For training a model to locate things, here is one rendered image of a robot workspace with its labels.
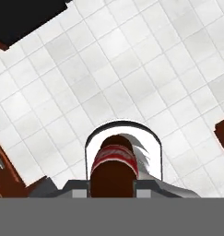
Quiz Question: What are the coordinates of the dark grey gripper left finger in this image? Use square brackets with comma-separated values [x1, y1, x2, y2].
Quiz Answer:
[28, 176, 91, 199]

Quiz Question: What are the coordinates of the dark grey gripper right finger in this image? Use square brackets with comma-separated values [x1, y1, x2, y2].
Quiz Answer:
[134, 179, 201, 199]

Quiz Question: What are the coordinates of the brown cola bottle red label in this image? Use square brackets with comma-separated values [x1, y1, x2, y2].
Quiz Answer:
[89, 134, 140, 199]

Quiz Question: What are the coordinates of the white round thing black rim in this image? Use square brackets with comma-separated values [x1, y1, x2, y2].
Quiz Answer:
[84, 119, 164, 183]

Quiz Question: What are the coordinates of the red-brown cupboard door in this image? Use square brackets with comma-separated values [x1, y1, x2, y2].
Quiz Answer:
[0, 135, 49, 199]

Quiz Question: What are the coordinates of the red-brown cupboard with black top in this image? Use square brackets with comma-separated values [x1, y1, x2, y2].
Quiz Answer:
[0, 0, 75, 52]

